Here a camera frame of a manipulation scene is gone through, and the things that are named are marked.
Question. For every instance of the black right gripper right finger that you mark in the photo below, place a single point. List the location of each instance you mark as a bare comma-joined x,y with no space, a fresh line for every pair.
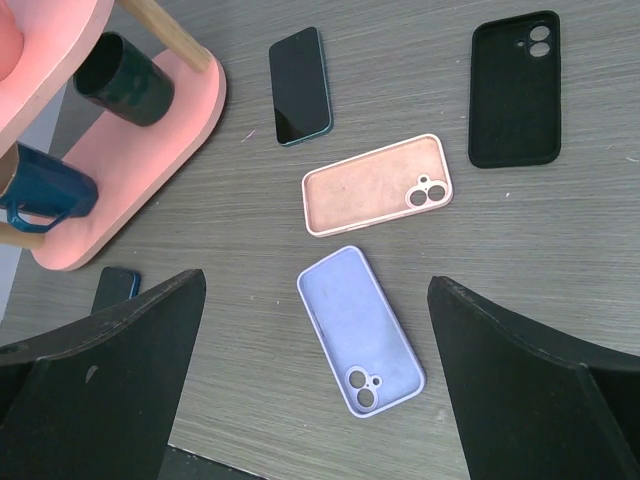
532,402

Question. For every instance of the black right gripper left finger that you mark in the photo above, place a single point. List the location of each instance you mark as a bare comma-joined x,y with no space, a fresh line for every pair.
97,398

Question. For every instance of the blue-edged black phone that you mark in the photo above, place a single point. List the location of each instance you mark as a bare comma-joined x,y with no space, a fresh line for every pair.
115,285

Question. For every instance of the lilac phone case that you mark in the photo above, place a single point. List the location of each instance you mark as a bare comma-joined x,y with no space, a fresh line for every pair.
367,350

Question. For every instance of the pink phone case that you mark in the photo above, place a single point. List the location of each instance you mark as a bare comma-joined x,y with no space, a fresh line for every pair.
392,182

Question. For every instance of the teal-edged black phone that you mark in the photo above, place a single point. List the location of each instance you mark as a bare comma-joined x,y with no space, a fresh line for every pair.
300,90

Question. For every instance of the blue mug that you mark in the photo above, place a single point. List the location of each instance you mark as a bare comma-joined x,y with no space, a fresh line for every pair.
39,191

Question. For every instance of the dark green cup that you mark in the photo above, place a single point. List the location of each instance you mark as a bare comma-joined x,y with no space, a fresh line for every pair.
120,78

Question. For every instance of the pink three-tier shelf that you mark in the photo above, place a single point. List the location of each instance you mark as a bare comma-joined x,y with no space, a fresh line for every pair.
46,42

